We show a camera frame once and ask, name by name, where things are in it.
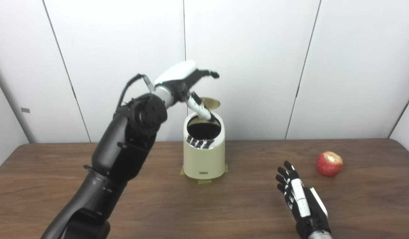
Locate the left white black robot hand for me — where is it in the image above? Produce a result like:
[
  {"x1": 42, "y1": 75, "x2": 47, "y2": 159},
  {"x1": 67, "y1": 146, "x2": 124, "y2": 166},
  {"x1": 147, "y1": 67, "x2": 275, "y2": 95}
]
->
[{"x1": 154, "y1": 60, "x2": 220, "y2": 121}]

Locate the cream round bin lid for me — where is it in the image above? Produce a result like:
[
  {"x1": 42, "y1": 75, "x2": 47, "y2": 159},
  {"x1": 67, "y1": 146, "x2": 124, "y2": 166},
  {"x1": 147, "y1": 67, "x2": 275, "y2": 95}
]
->
[{"x1": 198, "y1": 97, "x2": 221, "y2": 112}]

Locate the red apple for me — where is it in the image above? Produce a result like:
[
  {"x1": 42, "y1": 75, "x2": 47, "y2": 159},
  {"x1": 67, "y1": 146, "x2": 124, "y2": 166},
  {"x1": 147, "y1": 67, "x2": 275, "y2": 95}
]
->
[{"x1": 317, "y1": 151, "x2": 344, "y2": 177}]

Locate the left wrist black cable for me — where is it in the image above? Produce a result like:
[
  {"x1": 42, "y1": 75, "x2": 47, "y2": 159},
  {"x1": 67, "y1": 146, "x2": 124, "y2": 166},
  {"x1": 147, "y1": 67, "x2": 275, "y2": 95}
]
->
[{"x1": 116, "y1": 74, "x2": 155, "y2": 110}]

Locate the cream-colored bin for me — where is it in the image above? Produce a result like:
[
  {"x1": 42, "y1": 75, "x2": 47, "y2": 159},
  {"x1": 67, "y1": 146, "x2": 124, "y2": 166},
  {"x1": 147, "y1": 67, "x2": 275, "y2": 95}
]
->
[{"x1": 183, "y1": 112, "x2": 226, "y2": 180}]

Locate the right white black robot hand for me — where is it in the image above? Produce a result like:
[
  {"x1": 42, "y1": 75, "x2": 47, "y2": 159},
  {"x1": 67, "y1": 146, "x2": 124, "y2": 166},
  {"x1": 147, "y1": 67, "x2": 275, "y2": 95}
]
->
[{"x1": 276, "y1": 161, "x2": 332, "y2": 238}]

